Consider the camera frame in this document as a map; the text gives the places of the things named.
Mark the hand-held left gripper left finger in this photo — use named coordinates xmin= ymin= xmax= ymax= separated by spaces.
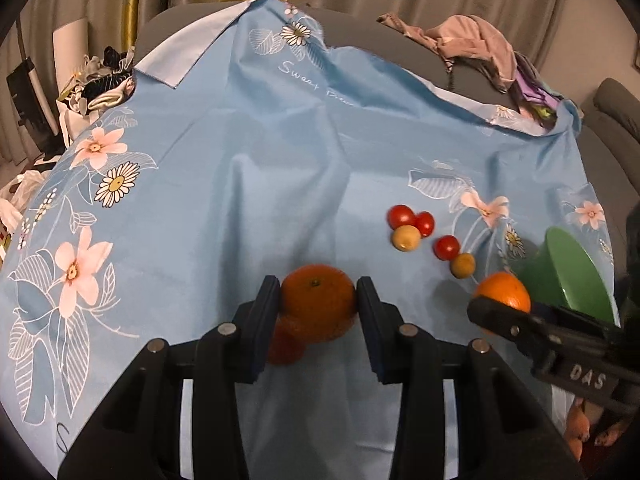
xmin=57 ymin=275 xmax=281 ymax=480

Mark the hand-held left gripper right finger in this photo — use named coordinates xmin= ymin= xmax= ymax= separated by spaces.
xmin=355 ymin=276 xmax=586 ymax=480

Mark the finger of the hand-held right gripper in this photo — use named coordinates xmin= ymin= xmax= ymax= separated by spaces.
xmin=467 ymin=296 xmax=557 ymax=362

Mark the orange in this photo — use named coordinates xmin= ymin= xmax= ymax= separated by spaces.
xmin=473 ymin=271 xmax=532 ymax=315
xmin=279 ymin=264 xmax=357 ymax=345
xmin=266 ymin=316 xmax=307 ymax=366

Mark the yellow cherry tomato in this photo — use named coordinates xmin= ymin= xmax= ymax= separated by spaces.
xmin=450 ymin=252 xmax=476 ymax=279
xmin=391 ymin=225 xmax=421 ymax=253

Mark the green bowl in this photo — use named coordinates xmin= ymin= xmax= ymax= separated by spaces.
xmin=515 ymin=226 xmax=618 ymax=328

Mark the blue floral cloth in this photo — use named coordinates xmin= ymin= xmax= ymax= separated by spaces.
xmin=0 ymin=0 xmax=617 ymax=476

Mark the purple cloth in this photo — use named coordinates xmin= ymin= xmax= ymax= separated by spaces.
xmin=510 ymin=52 xmax=568 ymax=123

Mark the white plastic bag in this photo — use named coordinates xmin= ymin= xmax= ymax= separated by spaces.
xmin=0 ymin=166 xmax=53 ymax=228

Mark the pink clothing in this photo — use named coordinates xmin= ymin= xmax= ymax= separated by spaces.
xmin=377 ymin=12 xmax=518 ymax=93

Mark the pile of mixed clothes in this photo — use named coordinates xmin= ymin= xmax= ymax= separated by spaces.
xmin=55 ymin=45 xmax=138 ymax=113

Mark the white board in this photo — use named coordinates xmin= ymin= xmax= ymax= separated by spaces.
xmin=51 ymin=17 xmax=92 ymax=103

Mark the gold curtain strip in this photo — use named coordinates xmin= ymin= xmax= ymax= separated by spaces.
xmin=122 ymin=0 xmax=149 ymax=58

